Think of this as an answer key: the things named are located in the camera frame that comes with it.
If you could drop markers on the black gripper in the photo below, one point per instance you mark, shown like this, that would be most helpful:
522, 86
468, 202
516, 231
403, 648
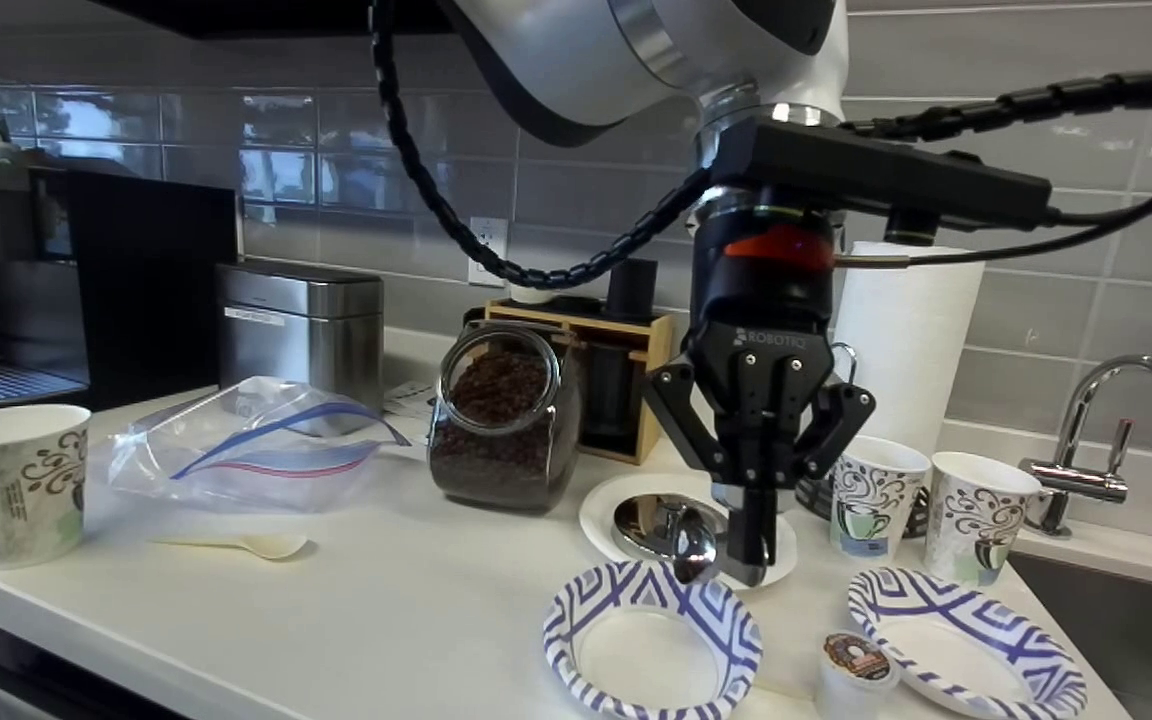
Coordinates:
763, 304

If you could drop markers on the metal spoon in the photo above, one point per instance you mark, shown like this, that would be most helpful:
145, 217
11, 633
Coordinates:
698, 552

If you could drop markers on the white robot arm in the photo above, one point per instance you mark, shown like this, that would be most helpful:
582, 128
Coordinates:
579, 54

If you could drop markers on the metal jar lid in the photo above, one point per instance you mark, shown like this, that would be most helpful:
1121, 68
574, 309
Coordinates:
640, 521

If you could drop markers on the white round plate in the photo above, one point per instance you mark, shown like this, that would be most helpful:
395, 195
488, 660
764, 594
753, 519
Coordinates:
596, 521

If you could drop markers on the glass jar of coffee beans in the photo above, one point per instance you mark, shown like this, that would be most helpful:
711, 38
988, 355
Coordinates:
497, 466

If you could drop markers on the cream plastic spoon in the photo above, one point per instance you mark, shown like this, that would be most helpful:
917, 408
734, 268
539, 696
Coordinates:
268, 547

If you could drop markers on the patterned paper cup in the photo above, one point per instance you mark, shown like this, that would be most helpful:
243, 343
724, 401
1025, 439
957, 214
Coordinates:
981, 521
890, 505
18, 494

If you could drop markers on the white paper towel roll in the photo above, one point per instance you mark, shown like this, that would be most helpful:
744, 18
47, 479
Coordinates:
917, 346

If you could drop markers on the black box in organizer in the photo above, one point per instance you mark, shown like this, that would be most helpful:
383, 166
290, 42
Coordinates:
631, 290

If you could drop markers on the blue patterned paper bowl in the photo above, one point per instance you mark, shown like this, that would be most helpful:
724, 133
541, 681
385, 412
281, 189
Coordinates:
963, 640
659, 652

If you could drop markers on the white round container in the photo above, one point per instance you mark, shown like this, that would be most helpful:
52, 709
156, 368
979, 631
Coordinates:
532, 295

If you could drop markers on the small white coffee pod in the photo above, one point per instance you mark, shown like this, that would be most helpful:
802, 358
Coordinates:
856, 681

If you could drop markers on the chrome sink faucet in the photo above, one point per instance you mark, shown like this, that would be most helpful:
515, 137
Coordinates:
1068, 474

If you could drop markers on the kitchen sink basin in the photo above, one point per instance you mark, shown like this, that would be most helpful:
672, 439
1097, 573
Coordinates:
1136, 640

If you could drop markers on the stainless steel lidded bin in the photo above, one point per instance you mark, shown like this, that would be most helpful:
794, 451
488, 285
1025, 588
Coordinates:
299, 332

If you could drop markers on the clear zip plastic bag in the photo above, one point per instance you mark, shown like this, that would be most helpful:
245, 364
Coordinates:
258, 454

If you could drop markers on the black countertop appliance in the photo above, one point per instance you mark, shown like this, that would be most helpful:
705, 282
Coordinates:
137, 295

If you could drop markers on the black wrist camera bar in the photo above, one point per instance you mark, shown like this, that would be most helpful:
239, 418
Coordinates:
896, 180

